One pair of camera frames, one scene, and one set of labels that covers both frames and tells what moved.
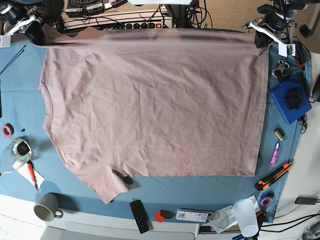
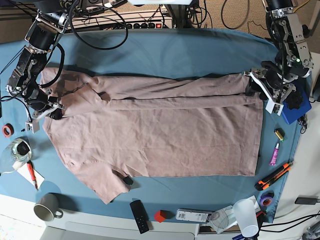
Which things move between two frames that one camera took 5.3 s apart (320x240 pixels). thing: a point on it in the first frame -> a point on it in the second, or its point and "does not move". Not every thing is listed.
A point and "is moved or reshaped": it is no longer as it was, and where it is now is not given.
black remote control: [140, 216] does not move
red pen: [30, 165] does not move
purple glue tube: [273, 161] does not move
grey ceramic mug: [46, 208] does not move
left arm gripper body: [286, 43] -> [274, 85]
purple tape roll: [266, 198] does not move
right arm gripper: [36, 33] -> [43, 104]
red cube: [157, 216] does not move
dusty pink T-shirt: [124, 103] is moved or reshaped
